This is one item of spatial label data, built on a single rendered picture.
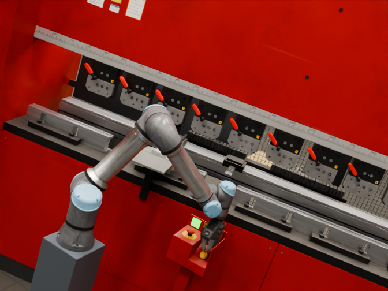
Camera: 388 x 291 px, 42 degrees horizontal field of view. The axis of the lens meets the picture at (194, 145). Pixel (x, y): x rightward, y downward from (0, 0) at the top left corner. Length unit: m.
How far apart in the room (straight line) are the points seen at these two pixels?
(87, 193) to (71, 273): 0.31
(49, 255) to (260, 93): 1.21
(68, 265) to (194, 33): 1.22
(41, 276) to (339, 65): 1.58
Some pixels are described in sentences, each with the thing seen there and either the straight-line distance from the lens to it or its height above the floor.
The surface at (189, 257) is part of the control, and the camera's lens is 2.38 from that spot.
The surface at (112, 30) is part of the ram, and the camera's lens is 2.63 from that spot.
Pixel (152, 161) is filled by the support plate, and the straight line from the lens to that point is 2.48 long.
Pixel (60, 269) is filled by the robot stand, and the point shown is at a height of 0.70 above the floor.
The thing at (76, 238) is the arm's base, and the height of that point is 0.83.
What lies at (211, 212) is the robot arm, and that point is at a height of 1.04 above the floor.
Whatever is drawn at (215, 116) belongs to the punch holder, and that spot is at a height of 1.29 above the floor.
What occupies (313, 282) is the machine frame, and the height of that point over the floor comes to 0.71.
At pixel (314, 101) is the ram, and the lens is 2.44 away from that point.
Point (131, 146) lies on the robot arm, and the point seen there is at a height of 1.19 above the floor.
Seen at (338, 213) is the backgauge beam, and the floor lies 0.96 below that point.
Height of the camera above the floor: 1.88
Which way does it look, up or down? 18 degrees down
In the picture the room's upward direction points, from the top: 19 degrees clockwise
